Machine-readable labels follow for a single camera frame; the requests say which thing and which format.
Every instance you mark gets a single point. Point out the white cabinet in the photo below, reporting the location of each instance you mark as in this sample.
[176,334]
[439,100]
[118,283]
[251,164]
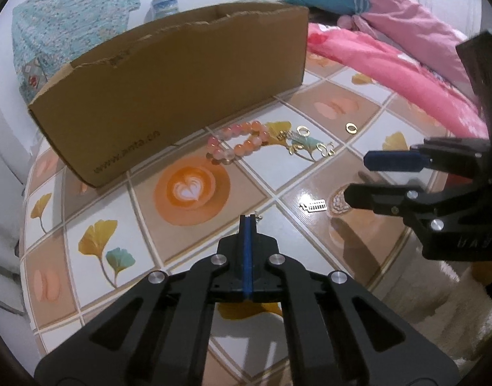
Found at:
[4,209]

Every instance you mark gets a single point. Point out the light pink quilt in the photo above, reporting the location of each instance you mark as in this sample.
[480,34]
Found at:
[411,20]

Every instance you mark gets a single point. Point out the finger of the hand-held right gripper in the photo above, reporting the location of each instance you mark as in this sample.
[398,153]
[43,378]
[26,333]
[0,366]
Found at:
[374,199]
[391,161]

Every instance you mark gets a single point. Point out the teal floral cloth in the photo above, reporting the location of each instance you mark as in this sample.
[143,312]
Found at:
[69,12]

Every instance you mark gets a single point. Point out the clear plastic bottle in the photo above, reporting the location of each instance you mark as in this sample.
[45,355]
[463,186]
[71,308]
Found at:
[164,6]

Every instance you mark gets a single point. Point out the brown cardboard box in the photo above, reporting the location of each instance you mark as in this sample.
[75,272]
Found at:
[169,88]

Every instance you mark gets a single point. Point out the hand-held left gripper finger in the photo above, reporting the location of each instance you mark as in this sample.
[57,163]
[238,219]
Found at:
[245,257]
[252,257]

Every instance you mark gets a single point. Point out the pink floral blanket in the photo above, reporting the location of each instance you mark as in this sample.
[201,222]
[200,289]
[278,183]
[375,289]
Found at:
[391,72]

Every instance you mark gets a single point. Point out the white fluffy rug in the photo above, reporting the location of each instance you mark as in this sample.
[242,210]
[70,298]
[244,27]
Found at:
[451,309]

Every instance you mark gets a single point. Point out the small gold brooch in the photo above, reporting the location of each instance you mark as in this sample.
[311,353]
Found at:
[284,136]

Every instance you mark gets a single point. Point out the silver comb hair clip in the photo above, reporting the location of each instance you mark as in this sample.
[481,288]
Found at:
[316,206]

